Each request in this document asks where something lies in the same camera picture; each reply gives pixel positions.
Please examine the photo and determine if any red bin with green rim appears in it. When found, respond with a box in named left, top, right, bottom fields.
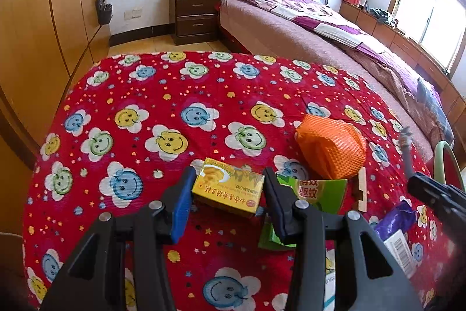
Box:
left=426, top=140, right=465, bottom=192

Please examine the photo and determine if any orange mesh foam net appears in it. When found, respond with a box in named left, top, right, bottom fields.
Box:
left=295, top=115, right=367, bottom=180

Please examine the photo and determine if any yellow cardboard box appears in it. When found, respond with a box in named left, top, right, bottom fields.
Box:
left=192, top=158, right=264, bottom=215

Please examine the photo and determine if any purple wrapper with barcode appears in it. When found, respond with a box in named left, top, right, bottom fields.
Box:
left=373, top=200, right=416, bottom=279

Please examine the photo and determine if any small wooden piece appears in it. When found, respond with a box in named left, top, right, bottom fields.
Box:
left=357, top=166, right=367, bottom=212

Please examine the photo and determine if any blue plaid cloth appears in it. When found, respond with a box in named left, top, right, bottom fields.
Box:
left=416, top=77, right=455, bottom=147

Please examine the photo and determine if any green snack packet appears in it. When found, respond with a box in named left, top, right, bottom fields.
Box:
left=258, top=173, right=347, bottom=251

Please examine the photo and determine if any low wooden cabinet row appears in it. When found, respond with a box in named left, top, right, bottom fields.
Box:
left=339, top=1, right=465, bottom=150

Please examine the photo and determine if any red smiley flower blanket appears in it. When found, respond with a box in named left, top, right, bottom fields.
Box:
left=23, top=51, right=455, bottom=309

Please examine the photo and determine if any clothes pile on cabinet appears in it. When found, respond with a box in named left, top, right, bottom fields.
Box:
left=369, top=8, right=398, bottom=28

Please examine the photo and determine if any purple floral quilt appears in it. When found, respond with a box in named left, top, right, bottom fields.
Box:
left=242, top=0, right=441, bottom=103

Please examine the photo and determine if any wooden wardrobe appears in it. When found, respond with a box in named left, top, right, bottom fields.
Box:
left=1, top=0, right=110, bottom=235

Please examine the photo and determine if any dark wooden bed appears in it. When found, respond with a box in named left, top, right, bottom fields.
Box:
left=220, top=0, right=455, bottom=153

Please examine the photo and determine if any dark wooden nightstand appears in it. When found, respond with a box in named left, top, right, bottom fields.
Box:
left=169, top=0, right=220, bottom=45

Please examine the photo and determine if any window with wooden frame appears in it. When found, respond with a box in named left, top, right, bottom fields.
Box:
left=389, top=0, right=465, bottom=75

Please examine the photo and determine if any wall power socket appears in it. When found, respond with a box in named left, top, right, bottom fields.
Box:
left=124, top=9, right=143, bottom=21

